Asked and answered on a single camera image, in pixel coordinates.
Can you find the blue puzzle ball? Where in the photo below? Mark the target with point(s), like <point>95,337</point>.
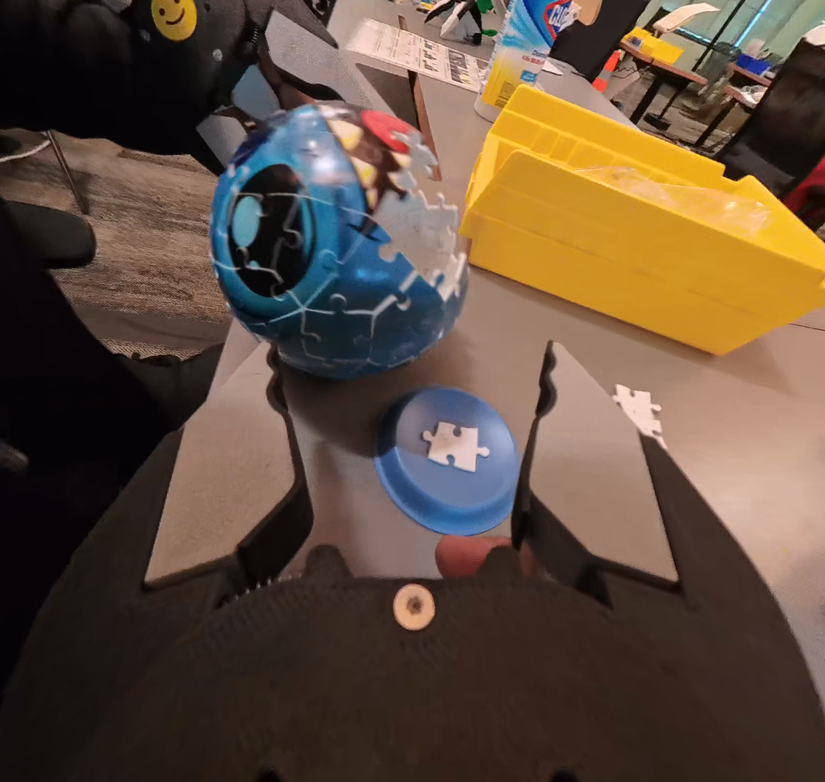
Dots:
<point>335,279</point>

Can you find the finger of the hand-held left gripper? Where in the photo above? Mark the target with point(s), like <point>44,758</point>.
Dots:
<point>248,95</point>
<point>300,53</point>

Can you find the wipes canister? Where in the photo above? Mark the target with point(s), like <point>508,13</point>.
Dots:
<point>528,34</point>

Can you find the blue round ball stand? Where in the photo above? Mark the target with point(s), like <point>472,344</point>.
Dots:
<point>451,498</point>

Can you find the wooden office table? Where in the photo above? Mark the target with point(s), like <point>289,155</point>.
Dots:
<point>677,72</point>

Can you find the printed instruction sheets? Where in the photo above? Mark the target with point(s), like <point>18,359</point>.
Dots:
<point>419,53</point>

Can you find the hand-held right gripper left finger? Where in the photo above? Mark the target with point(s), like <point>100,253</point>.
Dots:
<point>225,492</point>

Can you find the clear plastic bag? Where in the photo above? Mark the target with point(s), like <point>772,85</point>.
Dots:
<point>683,198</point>

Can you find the yellow plastic bin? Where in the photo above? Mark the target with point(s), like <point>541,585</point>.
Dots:
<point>657,45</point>
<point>612,259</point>

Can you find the orange traffic cone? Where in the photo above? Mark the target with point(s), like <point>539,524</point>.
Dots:
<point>606,72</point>

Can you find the white puzzle piece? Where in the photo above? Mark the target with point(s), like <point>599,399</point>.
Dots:
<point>454,445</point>
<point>638,411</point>

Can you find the person's right hand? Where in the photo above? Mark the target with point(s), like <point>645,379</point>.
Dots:
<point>464,556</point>

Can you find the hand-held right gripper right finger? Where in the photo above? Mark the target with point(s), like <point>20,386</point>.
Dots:
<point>593,485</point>

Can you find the black white gripper tool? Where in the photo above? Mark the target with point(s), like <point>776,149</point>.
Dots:
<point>461,11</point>

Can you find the black office chair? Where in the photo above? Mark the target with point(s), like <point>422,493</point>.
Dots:
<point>780,111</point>

